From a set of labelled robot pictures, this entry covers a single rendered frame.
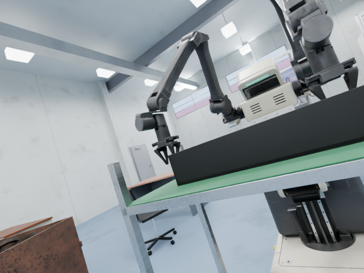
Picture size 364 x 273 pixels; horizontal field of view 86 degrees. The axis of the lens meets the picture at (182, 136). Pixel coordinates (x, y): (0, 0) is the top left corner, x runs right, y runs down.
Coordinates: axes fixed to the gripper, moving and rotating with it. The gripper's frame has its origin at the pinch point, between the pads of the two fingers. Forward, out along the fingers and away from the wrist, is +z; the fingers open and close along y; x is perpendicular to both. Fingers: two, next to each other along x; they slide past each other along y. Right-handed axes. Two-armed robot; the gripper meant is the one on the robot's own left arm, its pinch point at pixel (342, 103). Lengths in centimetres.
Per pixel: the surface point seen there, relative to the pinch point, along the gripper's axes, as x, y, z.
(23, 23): 152, -473, -437
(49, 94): 278, -695, -366
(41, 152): 208, -695, -161
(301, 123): -8.8, -9.4, 1.4
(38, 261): -2, -220, 41
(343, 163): -21.6, -5.7, 9.6
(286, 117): -8.9, -11.8, -1.3
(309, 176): -21.7, -11.2, 10.6
